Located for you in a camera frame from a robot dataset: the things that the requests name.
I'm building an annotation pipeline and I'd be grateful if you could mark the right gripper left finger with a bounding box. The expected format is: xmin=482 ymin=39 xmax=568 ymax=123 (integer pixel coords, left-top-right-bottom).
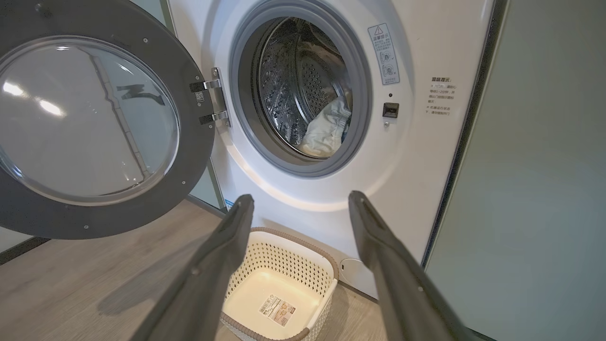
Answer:
xmin=132 ymin=194 xmax=255 ymax=341

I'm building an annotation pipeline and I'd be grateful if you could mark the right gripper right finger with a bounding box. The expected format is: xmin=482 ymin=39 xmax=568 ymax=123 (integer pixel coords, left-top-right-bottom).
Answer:
xmin=348 ymin=190 xmax=474 ymax=341

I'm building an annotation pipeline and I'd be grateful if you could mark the round black glass washer door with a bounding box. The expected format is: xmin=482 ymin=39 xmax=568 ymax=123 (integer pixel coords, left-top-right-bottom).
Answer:
xmin=0 ymin=0 xmax=216 ymax=240

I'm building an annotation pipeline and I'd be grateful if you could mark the pale printed garment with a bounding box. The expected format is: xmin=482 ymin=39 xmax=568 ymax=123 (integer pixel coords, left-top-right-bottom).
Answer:
xmin=300 ymin=97 xmax=354 ymax=160

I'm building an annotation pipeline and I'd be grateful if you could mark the basket product label sticker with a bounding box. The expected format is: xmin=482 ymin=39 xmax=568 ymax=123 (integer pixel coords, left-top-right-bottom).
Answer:
xmin=258 ymin=294 xmax=298 ymax=327

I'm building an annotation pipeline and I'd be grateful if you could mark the cream perforated laundry basket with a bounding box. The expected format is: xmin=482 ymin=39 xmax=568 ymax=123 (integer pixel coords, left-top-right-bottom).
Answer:
xmin=219 ymin=227 xmax=340 ymax=341

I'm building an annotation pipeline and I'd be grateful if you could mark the white front-load washing machine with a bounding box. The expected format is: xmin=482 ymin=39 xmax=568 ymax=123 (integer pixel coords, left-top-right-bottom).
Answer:
xmin=168 ymin=0 xmax=496 ymax=300

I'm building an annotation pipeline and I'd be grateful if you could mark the chrome door hinge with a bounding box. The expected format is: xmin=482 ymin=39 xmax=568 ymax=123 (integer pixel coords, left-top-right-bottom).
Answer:
xmin=189 ymin=67 xmax=233 ymax=129

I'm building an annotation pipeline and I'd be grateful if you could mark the grey rubber door gasket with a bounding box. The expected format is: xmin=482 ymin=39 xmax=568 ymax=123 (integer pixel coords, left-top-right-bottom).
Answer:
xmin=228 ymin=0 xmax=374 ymax=179

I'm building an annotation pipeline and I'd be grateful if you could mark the round white filter cover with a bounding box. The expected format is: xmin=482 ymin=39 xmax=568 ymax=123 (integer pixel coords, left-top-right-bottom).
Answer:
xmin=338 ymin=258 xmax=366 ymax=281

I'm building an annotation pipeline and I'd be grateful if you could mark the plain teal cabinet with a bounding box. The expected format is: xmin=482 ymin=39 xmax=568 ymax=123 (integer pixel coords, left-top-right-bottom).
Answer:
xmin=423 ymin=0 xmax=606 ymax=341

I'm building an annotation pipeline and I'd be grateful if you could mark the printed text notice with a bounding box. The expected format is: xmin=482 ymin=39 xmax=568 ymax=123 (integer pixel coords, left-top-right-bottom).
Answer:
xmin=425 ymin=76 xmax=458 ymax=117

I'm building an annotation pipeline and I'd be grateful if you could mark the perforated steel drum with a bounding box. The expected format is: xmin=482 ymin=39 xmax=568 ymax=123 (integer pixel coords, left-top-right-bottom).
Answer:
xmin=257 ymin=17 xmax=354 ymax=160

